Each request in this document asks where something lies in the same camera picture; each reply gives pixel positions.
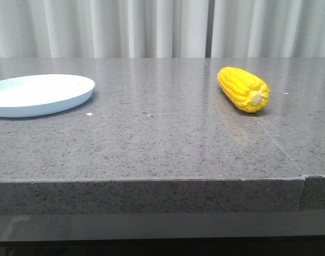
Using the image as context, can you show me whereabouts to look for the yellow toy corn cob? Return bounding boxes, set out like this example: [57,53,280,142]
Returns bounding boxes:
[217,67,270,113]

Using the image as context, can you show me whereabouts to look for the light blue round plate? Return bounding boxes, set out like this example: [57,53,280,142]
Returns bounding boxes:
[0,74,95,118]

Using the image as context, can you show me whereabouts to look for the white pleated curtain right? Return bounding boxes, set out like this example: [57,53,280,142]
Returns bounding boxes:
[205,1,325,58]

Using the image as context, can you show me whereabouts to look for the white pleated curtain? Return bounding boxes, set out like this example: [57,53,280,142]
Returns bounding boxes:
[0,1,211,58]
[205,1,325,58]

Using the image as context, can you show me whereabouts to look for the white pleated curtain left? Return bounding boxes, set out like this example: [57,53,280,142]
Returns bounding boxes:
[0,1,211,58]

